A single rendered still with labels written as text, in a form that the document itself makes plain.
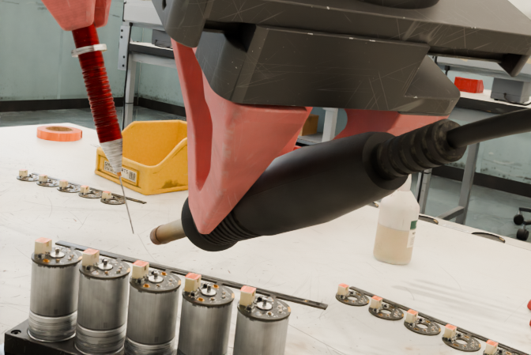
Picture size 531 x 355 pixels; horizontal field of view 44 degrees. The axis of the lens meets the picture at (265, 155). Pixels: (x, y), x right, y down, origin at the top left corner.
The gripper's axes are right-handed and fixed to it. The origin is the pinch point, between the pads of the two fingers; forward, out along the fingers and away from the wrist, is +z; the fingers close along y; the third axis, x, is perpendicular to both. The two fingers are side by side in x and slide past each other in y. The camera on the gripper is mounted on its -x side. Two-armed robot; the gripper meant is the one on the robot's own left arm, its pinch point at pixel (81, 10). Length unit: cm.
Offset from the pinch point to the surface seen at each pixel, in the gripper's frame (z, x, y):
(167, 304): 14.2, -0.8, 0.1
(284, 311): 15.3, -6.3, 0.5
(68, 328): 15.0, 5.3, 0.6
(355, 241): 21.1, -4.1, 32.5
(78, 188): 11.5, 23.1, 31.8
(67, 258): 11.5, 4.6, 1.0
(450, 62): 12, -15, 237
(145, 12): -43, 130, 293
